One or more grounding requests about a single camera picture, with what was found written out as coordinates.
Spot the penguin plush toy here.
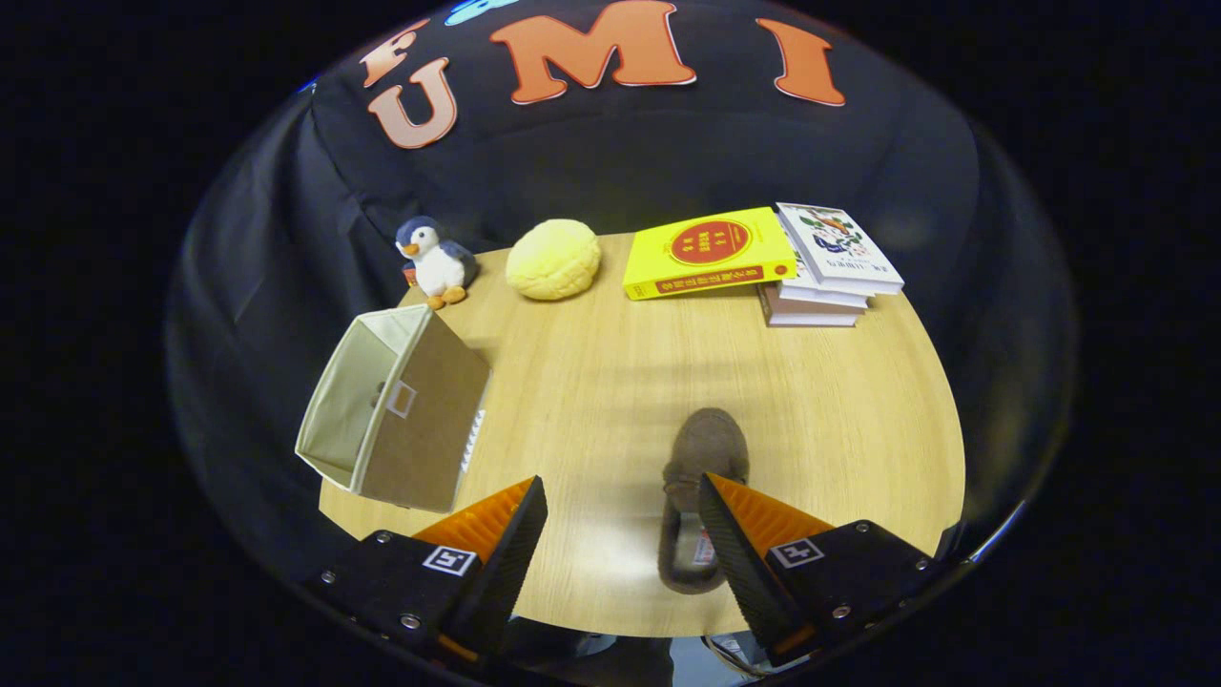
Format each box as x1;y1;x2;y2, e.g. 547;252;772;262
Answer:
395;216;480;311

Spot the yellow plush bread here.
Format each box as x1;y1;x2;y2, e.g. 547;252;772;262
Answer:
505;219;603;302

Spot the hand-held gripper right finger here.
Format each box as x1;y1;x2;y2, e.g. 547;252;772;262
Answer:
698;472;941;669

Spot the brown fabric storage box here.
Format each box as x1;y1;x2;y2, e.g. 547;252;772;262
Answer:
295;303;492;514

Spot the yellow book with red label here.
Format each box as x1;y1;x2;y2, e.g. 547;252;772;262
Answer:
622;206;798;302

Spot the white illustrated book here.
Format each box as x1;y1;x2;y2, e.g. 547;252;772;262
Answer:
775;201;905;297

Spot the brown spine book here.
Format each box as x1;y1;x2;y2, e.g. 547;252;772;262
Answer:
760;282;859;328

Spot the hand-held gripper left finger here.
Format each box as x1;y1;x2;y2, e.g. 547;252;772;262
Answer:
303;475;549;664

